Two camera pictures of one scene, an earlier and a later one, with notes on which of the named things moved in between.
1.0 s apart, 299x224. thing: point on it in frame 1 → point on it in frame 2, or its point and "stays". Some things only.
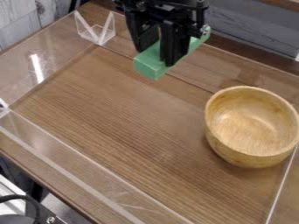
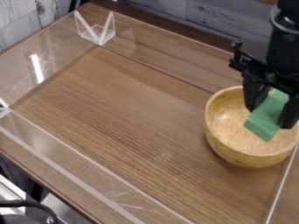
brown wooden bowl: (251, 126) stays
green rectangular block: (147, 63) → (265, 121)
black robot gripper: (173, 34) → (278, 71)
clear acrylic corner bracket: (98, 34) stays
